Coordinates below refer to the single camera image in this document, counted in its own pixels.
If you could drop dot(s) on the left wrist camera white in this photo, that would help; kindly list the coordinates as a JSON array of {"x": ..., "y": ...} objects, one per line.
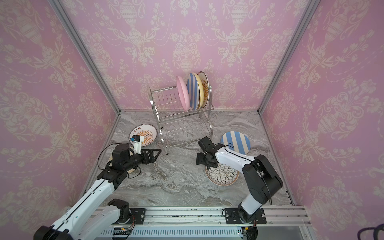
[{"x": 137, "y": 141}]

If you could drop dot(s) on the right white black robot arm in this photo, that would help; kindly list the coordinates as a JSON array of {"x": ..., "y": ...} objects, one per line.
[{"x": 262, "y": 179}]

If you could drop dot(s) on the pink plate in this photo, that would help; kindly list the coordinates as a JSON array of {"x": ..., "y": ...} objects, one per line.
[{"x": 183, "y": 93}]

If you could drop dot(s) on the blue striped plate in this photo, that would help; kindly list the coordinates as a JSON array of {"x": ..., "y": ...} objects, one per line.
[
  {"x": 237, "y": 142},
  {"x": 194, "y": 91}
]

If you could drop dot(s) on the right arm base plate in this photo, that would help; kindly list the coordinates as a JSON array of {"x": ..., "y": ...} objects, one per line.
[{"x": 235, "y": 216}]

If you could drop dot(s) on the steel two-tier dish rack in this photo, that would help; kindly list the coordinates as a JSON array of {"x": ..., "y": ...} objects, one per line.
[{"x": 177, "y": 127}]

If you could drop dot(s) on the blue striped plate back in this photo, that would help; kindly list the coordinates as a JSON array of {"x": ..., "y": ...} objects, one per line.
[{"x": 237, "y": 142}]

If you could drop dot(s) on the scale pattern plate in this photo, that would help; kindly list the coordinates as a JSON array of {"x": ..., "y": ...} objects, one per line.
[{"x": 222, "y": 175}]

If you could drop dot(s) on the cream plate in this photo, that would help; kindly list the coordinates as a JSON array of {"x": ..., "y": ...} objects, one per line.
[{"x": 130, "y": 171}]

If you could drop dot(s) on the yellow bear plate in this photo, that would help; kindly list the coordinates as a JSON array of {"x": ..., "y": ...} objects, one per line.
[{"x": 201, "y": 91}]

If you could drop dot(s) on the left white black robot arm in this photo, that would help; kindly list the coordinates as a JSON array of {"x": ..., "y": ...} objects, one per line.
[{"x": 77, "y": 223}]

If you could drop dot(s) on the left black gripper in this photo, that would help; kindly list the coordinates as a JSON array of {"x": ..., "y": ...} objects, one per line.
[{"x": 152, "y": 159}]

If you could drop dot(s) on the sunburst plate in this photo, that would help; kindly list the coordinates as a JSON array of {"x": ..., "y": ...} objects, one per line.
[
  {"x": 206, "y": 88},
  {"x": 149, "y": 132}
]

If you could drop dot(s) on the blue striped plate front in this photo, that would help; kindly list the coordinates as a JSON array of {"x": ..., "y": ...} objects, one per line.
[{"x": 194, "y": 91}]

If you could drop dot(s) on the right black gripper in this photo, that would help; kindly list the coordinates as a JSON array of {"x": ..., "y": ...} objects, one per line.
[{"x": 200, "y": 160}]

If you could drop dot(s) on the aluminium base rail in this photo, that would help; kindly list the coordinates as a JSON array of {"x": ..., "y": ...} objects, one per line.
[{"x": 201, "y": 223}]

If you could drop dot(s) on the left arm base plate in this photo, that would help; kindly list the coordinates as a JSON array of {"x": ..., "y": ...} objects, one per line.
[{"x": 136, "y": 216}]

